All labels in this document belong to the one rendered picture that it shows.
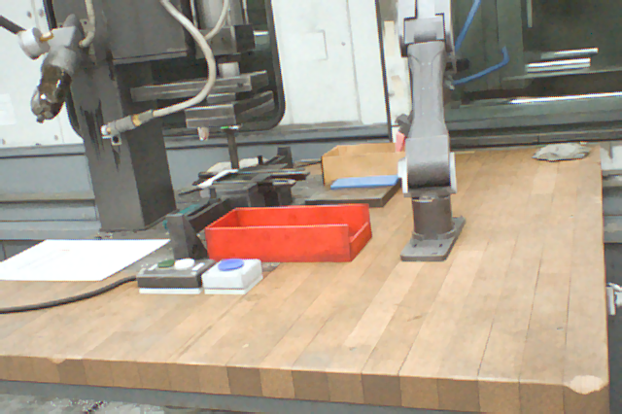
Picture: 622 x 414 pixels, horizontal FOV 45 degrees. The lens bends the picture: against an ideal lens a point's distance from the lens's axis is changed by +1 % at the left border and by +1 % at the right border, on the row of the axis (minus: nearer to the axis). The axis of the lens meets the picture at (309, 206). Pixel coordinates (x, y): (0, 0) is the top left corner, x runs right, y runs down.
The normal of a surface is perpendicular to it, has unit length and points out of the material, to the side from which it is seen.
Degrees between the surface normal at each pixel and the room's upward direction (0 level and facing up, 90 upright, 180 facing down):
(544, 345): 0
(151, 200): 90
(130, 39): 90
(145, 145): 90
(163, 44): 90
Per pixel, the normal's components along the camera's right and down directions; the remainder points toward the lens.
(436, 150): -0.25, -0.46
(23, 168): -0.40, 0.28
